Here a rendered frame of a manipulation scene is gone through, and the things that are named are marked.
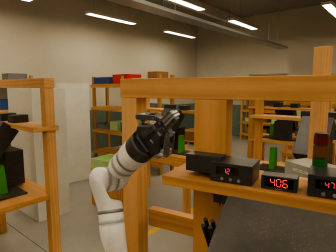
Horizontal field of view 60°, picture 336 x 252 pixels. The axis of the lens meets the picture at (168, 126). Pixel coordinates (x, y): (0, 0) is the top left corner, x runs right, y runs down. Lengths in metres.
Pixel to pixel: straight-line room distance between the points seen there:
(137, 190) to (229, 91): 0.66
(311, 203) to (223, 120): 0.43
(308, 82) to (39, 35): 7.74
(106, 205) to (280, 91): 0.72
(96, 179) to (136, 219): 0.73
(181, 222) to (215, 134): 0.51
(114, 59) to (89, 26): 1.26
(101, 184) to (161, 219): 0.78
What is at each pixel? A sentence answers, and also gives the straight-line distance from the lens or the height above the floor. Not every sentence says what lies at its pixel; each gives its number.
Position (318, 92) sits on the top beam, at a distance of 1.13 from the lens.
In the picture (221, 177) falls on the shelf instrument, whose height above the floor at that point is 1.56.
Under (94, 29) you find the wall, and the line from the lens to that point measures 9.37.
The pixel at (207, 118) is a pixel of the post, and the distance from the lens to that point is 1.21.
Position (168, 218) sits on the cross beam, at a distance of 1.53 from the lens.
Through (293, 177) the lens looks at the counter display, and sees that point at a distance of 1.11.
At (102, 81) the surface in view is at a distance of 7.70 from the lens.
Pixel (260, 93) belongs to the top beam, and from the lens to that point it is 1.15.
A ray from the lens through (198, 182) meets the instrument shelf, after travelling 1.15.
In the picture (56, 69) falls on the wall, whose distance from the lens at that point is 8.53.
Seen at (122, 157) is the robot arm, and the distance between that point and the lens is 0.73.
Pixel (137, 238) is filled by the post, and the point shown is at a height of 1.15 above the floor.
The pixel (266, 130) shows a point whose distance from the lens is 10.95.
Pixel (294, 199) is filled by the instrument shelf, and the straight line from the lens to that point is 1.07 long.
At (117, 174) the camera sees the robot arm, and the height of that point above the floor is 1.67.
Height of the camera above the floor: 1.89
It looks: 7 degrees down
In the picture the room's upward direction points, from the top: straight up
